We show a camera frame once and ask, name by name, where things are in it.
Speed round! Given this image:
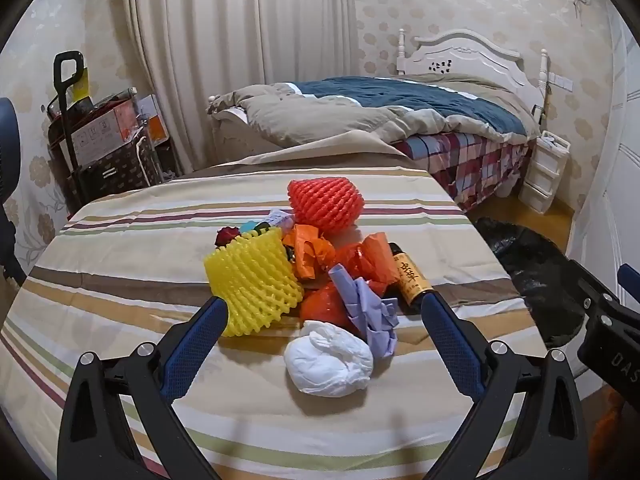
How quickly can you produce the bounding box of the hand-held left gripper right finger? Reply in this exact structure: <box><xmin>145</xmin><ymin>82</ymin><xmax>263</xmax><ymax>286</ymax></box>
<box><xmin>420</xmin><ymin>291</ymin><xmax>583</xmax><ymax>480</ymax></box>

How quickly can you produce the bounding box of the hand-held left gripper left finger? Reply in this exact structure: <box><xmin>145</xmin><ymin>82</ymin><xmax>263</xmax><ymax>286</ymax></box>
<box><xmin>57</xmin><ymin>296</ymin><xmax>231</xmax><ymax>480</ymax></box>

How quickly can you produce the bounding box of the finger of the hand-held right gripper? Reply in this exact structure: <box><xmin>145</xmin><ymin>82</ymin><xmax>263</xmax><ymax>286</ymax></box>
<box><xmin>565</xmin><ymin>259</ymin><xmax>640</xmax><ymax>401</ymax></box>
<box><xmin>617</xmin><ymin>263</ymin><xmax>640</xmax><ymax>306</ymax></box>

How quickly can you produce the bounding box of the dark bottle with yellow label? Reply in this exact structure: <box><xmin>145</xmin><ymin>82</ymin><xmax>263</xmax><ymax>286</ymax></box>
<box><xmin>389</xmin><ymin>242</ymin><xmax>435</xmax><ymax>316</ymax></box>

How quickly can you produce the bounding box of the yellow foam fruit net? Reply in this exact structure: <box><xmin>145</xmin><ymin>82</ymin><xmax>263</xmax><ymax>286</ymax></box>
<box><xmin>204</xmin><ymin>227</ymin><xmax>305</xmax><ymax>337</ymax></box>

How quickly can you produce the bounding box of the bin with black liner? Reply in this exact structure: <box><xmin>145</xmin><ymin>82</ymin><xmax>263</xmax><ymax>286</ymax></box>
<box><xmin>472</xmin><ymin>216</ymin><xmax>601</xmax><ymax>376</ymax></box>

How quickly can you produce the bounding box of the red plastic bag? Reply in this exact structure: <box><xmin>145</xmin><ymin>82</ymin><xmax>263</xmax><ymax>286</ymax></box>
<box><xmin>332</xmin><ymin>232</ymin><xmax>396</xmax><ymax>297</ymax></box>
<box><xmin>300</xmin><ymin>282</ymin><xmax>371</xmax><ymax>339</ymax></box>

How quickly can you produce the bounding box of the white tissue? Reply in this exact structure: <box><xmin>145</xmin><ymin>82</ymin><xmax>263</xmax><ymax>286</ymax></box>
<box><xmin>284</xmin><ymin>320</ymin><xmax>375</xmax><ymax>398</ymax></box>

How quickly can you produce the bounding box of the white printed paper packet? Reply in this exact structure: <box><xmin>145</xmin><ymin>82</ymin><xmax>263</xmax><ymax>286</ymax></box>
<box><xmin>265</xmin><ymin>209</ymin><xmax>296</xmax><ymax>233</ymax></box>

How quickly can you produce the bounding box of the red foam fruit net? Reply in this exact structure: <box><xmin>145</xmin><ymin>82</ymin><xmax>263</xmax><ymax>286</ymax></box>
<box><xmin>287</xmin><ymin>176</ymin><xmax>366</xmax><ymax>235</ymax></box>

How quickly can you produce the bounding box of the white wardrobe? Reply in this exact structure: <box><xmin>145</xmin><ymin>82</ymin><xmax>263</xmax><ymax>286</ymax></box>
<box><xmin>570</xmin><ymin>0</ymin><xmax>640</xmax><ymax>311</ymax></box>

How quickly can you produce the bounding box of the white plastic drawer unit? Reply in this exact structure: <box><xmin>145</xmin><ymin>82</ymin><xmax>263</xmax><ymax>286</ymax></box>
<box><xmin>517</xmin><ymin>130</ymin><xmax>572</xmax><ymax>215</ymax></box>

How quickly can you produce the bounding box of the white metal rack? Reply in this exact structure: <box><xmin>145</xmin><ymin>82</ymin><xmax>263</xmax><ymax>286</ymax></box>
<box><xmin>134</xmin><ymin>136</ymin><xmax>167</xmax><ymax>186</ymax></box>

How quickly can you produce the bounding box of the white and orange box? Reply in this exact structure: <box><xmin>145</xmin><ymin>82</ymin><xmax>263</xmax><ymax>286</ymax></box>
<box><xmin>135</xmin><ymin>94</ymin><xmax>172</xmax><ymax>144</ymax></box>

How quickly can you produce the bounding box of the brown cardboard box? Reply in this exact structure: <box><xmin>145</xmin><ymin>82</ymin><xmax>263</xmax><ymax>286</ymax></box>
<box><xmin>47</xmin><ymin>87</ymin><xmax>140</xmax><ymax>166</ymax></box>

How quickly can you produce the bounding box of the bed with plaid sheet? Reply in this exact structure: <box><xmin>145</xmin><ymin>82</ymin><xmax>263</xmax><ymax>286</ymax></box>
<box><xmin>207</xmin><ymin>74</ymin><xmax>542</xmax><ymax>150</ymax></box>

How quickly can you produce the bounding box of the blue office chair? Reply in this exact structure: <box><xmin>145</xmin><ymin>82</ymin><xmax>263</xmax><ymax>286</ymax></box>
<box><xmin>0</xmin><ymin>97</ymin><xmax>27</xmax><ymax>286</ymax></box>

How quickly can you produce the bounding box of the black hand trolley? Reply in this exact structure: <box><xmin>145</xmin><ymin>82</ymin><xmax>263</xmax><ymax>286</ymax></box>
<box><xmin>50</xmin><ymin>51</ymin><xmax>87</xmax><ymax>211</ymax></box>

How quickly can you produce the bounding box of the white bed headboard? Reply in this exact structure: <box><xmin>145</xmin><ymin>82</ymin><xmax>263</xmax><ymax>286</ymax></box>
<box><xmin>396</xmin><ymin>29</ymin><xmax>551</xmax><ymax>106</ymax></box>

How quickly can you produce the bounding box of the cream curtain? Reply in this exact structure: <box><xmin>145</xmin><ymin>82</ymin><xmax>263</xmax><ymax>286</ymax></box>
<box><xmin>122</xmin><ymin>0</ymin><xmax>362</xmax><ymax>181</ymax></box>

